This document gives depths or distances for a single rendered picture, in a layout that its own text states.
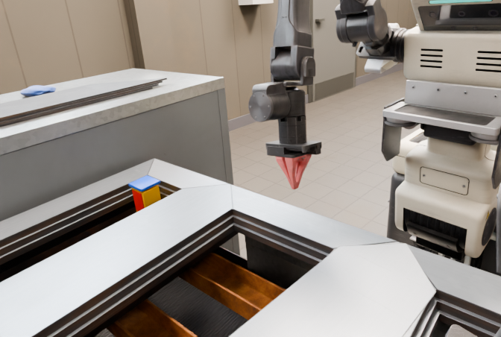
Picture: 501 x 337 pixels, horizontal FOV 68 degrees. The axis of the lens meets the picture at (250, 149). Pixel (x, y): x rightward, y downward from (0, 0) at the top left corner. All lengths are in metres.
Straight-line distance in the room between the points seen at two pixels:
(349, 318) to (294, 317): 0.08
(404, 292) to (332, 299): 0.12
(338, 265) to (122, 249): 0.42
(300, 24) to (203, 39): 3.06
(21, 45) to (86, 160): 2.03
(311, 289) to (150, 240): 0.35
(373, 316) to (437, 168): 0.55
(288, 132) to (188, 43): 2.99
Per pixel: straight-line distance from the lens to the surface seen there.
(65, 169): 1.14
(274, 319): 0.62
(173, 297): 1.15
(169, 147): 1.31
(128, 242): 0.84
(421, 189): 1.12
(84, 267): 0.81
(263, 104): 0.69
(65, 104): 1.22
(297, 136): 0.75
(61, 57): 3.18
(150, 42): 3.28
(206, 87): 1.38
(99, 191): 1.09
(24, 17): 3.12
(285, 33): 0.75
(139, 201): 1.03
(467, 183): 1.08
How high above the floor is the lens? 1.31
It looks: 22 degrees down
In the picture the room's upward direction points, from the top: 4 degrees counter-clockwise
